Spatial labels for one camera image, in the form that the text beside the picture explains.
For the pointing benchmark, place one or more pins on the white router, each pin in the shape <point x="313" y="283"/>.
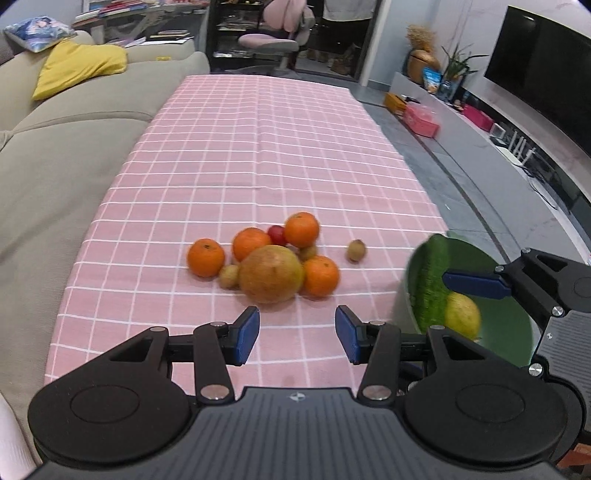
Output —
<point x="519" y="154"/>

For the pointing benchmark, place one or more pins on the green bowl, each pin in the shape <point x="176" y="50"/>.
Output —
<point x="503" y="323"/>

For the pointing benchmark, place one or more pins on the orange box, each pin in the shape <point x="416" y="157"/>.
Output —
<point x="395" y="104"/>

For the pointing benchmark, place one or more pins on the black flat television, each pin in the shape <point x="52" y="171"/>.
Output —
<point x="545" y="69"/>

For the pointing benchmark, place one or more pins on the stack of books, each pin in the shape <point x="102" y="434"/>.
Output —
<point x="168" y="36"/>

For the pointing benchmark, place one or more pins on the beige sofa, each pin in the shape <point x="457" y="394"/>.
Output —
<point x="60" y="175"/>

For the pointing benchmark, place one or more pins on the blue snack bag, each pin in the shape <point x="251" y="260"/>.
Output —
<point x="431" y="79"/>

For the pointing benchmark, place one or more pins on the red tomato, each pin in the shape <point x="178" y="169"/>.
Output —
<point x="276" y="234"/>

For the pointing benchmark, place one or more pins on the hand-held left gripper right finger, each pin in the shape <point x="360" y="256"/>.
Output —
<point x="347" y="334"/>

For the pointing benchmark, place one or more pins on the dried flower bunch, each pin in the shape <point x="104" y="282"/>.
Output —
<point x="420" y="37"/>

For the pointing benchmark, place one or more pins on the pink checked tablecloth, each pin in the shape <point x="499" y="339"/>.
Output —
<point x="231" y="152"/>

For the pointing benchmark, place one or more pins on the potted green plant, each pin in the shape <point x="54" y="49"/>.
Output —
<point x="445" y="90"/>

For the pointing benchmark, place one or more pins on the white low television cabinet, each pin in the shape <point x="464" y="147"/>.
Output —
<point x="485" y="152"/>

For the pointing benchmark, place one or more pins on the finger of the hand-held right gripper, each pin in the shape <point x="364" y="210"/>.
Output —
<point x="475" y="285"/>

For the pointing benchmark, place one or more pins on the black shelf unit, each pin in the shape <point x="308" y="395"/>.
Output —
<point x="231" y="27"/>

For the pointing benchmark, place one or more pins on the grey desk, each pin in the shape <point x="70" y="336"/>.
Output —
<point x="115" y="18"/>

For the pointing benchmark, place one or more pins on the golden round vase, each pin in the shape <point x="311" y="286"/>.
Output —
<point x="422" y="62"/>

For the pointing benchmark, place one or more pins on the magenta box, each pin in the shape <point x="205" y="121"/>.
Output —
<point x="478" y="117"/>

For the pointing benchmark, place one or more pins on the green cucumber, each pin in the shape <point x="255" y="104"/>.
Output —
<point x="429" y="286"/>

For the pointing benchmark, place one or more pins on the yellow lemon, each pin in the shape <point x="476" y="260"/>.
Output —
<point x="461" y="314"/>

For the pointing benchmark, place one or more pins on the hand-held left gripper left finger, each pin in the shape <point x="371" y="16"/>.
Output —
<point x="247" y="334"/>

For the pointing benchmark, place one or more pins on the pink office chair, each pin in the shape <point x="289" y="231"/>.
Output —
<point x="268" y="41"/>

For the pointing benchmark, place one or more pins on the orange mandarin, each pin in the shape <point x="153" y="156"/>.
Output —
<point x="249" y="243"/>
<point x="301" y="229"/>
<point x="206" y="257"/>
<point x="322" y="276"/>

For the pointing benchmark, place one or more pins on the pink storage box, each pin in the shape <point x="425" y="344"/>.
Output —
<point x="421" y="121"/>

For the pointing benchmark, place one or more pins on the small white frame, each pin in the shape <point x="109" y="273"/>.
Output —
<point x="497" y="134"/>

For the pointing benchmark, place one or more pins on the blue printed cushion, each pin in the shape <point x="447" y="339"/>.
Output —
<point x="37" y="32"/>

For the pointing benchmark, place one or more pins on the white hanging cloth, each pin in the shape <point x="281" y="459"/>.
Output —
<point x="346" y="9"/>

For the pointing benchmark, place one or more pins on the large golden pomelo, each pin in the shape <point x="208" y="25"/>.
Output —
<point x="271" y="274"/>

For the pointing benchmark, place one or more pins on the yellow cushion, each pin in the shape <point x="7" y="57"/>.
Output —
<point x="78" y="64"/>

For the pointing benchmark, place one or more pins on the small brown longan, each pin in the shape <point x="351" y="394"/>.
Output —
<point x="228" y="276"/>
<point x="356" y="250"/>

